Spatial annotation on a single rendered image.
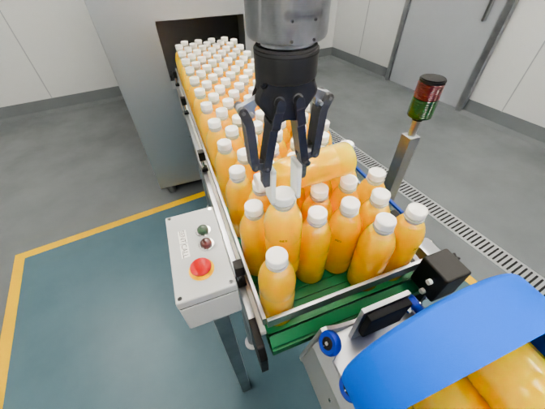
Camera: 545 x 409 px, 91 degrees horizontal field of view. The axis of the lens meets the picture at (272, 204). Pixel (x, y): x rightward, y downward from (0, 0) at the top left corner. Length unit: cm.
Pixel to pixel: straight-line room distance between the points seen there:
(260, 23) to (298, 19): 4
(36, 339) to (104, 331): 35
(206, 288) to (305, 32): 38
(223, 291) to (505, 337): 36
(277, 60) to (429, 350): 34
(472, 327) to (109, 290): 186
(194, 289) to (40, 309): 172
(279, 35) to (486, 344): 36
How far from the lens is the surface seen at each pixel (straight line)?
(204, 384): 157
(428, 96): 82
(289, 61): 32
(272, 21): 30
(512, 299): 39
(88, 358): 183
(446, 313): 35
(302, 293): 68
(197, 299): 47
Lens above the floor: 150
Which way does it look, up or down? 44 degrees down
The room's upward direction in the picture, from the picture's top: 1 degrees counter-clockwise
